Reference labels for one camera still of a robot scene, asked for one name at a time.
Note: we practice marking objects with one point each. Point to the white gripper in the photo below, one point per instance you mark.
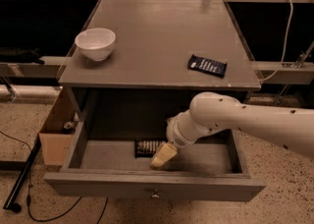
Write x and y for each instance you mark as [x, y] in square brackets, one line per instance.
[174, 135]

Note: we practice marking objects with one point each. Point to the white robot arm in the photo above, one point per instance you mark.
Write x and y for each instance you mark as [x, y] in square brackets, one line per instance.
[210, 113]

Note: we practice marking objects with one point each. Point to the metal drawer knob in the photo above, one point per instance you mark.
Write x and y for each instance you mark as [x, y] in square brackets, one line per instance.
[155, 194]

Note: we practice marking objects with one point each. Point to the open grey top drawer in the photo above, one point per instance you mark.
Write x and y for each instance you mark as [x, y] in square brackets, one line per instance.
[212, 169]

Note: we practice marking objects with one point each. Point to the grey cabinet with counter top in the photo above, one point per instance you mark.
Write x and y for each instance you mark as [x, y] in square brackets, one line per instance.
[146, 78]

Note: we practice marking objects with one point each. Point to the metal can in box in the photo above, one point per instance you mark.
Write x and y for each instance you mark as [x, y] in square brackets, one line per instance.
[69, 127]

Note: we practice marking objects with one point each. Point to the cardboard box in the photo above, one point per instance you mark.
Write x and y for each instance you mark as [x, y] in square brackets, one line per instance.
[54, 142]

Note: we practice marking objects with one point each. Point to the white ceramic bowl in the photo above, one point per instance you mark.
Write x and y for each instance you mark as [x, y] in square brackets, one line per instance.
[96, 43]

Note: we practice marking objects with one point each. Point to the black metal floor bar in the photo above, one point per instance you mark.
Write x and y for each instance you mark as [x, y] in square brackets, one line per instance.
[24, 168]

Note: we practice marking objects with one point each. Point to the black cloth on ledge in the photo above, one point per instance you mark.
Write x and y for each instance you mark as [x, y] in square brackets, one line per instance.
[19, 55]

